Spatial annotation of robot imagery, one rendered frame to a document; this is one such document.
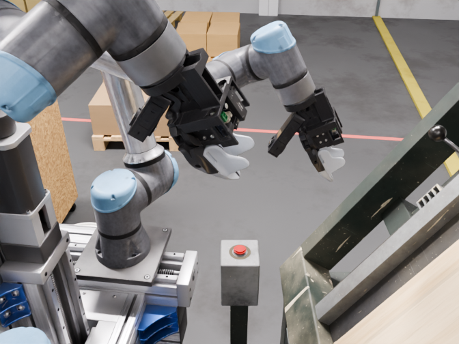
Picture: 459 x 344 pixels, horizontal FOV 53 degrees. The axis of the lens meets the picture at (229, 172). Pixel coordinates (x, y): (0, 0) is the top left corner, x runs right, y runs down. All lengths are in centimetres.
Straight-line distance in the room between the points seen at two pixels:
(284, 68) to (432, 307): 59
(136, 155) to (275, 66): 51
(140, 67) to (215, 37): 498
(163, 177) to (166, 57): 79
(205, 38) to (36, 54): 506
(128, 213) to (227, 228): 185
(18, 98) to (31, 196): 49
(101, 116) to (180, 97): 329
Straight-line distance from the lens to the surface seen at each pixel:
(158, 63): 52
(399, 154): 136
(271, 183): 343
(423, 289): 114
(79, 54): 48
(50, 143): 288
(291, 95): 92
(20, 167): 92
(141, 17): 50
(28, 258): 104
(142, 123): 62
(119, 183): 120
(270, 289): 264
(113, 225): 122
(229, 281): 147
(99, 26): 49
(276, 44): 89
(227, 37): 548
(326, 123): 96
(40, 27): 48
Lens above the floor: 192
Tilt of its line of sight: 33 degrees down
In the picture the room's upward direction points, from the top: straight up
